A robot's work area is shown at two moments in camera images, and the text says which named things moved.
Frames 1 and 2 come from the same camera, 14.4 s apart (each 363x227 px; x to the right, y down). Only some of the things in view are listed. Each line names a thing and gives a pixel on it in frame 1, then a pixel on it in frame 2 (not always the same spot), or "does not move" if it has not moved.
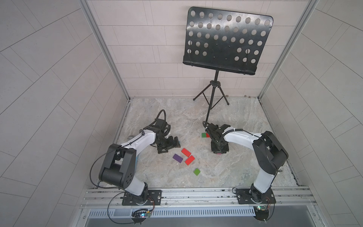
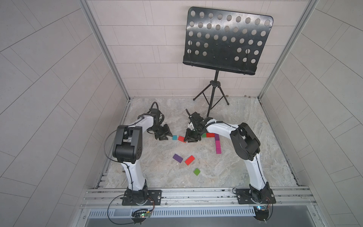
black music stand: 225,40 does not move
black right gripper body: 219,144 to 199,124
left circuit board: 140,215 does not move
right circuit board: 261,213 does not move
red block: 185,152 to 181,139
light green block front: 196,171 does not move
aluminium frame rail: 294,198 does not move
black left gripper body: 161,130 to 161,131
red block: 189,160 does not move
